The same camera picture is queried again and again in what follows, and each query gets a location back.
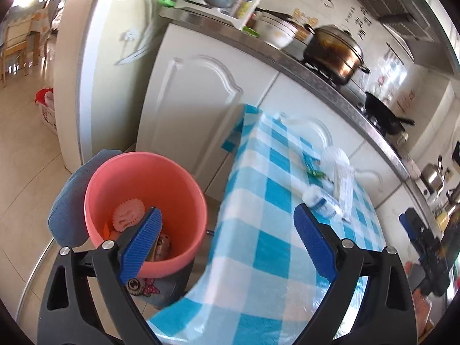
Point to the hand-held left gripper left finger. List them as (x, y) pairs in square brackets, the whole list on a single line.
[(142, 244)]

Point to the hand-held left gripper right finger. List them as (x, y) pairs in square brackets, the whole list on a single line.
[(316, 244)]

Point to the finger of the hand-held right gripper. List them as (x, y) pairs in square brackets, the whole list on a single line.
[(409, 224)]

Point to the large white blue-print bottle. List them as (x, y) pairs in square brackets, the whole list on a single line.
[(321, 201)]

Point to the pink plastic bucket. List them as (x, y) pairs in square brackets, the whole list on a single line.
[(161, 187)]

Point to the white printed pouch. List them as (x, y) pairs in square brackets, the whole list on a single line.
[(341, 183)]

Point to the blue green wipes packet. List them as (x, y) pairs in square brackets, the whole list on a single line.
[(314, 170)]

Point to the person's right hand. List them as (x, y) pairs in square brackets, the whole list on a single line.
[(422, 309)]

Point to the steel kettle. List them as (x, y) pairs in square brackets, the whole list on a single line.
[(433, 178)]

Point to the white cabinet door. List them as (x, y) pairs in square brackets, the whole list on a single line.
[(179, 115), (294, 93), (377, 172)]

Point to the blue white checkered tablecloth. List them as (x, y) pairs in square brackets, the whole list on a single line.
[(258, 205)]

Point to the black wok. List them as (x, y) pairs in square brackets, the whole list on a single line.
[(382, 113)]

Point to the gas stove top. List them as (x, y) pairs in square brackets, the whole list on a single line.
[(354, 90)]

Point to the red white basket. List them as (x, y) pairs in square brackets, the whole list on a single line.
[(46, 115)]

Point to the large steel stockpot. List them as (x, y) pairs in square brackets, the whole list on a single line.
[(334, 54)]

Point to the cream refrigerator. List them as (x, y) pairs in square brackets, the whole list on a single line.
[(100, 61)]

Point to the steel kitchen countertop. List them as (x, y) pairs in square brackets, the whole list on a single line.
[(251, 43)]

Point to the white bowl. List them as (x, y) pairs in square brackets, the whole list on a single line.
[(278, 30)]

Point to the range hood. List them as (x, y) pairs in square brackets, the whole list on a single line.
[(399, 3)]

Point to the wooden dining chair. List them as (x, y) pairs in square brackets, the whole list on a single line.
[(18, 48)]

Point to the white dish rack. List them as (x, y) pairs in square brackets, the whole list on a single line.
[(222, 16)]

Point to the green plastic clip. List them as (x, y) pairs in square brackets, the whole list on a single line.
[(167, 3)]

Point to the yellow condiment bottle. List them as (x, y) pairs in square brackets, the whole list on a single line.
[(246, 7)]

